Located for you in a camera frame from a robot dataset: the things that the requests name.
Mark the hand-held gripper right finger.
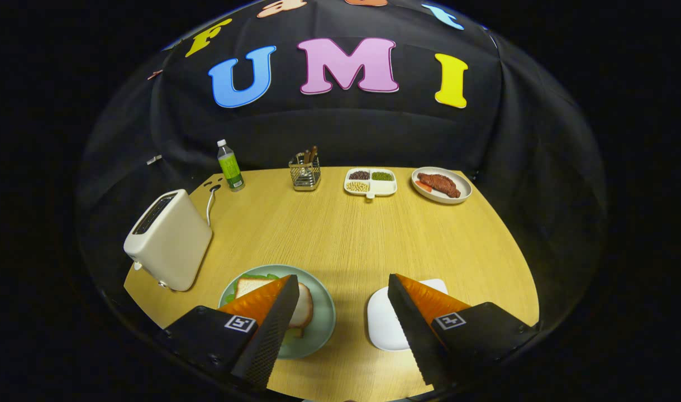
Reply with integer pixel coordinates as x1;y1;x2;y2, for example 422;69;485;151
387;273;542;389

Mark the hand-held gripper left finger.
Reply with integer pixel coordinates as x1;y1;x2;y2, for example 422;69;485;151
153;274;301;391

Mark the toasted bread slice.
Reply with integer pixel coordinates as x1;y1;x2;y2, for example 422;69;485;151
232;278;314;330

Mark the green lettuce leaf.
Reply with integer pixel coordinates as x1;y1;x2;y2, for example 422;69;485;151
223;272;280;305

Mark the white square plate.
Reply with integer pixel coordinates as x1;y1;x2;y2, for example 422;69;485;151
366;279;449;352

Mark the pale green round plate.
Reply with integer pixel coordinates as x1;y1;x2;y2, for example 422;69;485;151
218;264;337;360

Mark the white toaster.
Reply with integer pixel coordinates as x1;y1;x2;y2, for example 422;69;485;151
123;189;213;292

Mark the white divided dish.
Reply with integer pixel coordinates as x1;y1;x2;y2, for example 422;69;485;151
344;167;398;200

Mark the brown steak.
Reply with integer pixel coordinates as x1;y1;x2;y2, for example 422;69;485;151
417;173;461;199

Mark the round plate with steak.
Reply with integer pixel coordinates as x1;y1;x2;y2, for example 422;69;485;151
411;166;473;205

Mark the green label plastic bottle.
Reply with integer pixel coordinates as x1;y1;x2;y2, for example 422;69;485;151
217;139;246;192

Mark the black backdrop cloth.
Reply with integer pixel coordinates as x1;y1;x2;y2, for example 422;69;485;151
75;0;608;336

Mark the white toaster cable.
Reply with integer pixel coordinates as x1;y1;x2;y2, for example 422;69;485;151
206;186;221;227

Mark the metal wire utensil holder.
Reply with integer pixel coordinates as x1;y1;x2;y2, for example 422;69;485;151
288;154;322;192

